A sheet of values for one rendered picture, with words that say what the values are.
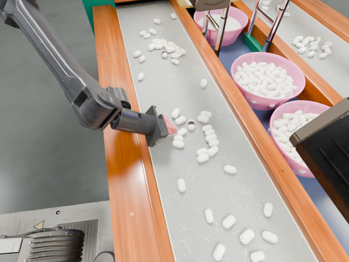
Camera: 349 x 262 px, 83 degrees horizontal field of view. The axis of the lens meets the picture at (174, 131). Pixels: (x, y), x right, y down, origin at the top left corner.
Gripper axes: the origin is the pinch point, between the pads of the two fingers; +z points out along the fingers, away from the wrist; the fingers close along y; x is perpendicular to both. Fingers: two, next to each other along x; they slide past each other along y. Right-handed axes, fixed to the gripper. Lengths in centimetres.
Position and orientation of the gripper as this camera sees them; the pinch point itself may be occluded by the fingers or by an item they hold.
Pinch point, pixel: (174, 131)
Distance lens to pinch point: 60.4
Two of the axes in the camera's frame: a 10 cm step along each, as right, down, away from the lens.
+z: 7.3, 1.6, 6.6
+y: -2.9, -8.1, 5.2
